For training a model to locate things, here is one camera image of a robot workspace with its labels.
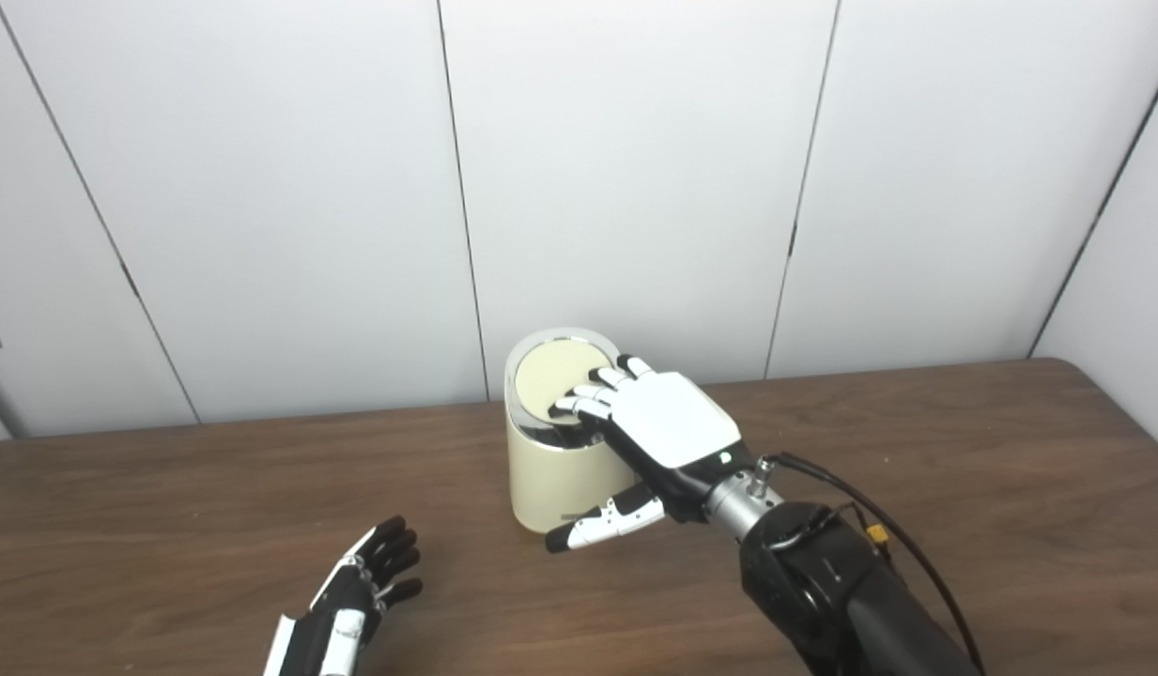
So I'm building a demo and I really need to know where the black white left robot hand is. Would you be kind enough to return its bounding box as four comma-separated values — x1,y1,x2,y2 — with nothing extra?
262,515,425,676

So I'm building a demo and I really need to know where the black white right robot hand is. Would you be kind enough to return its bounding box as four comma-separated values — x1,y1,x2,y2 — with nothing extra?
544,354,758,554

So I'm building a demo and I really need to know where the cream-colored round bin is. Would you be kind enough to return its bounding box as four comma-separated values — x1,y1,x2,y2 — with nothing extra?
503,327,641,534

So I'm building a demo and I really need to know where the cream round bin lid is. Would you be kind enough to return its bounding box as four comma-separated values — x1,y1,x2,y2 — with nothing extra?
514,340,615,422

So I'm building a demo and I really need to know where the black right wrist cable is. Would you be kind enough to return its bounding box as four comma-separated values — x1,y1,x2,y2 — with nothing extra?
757,452,989,676

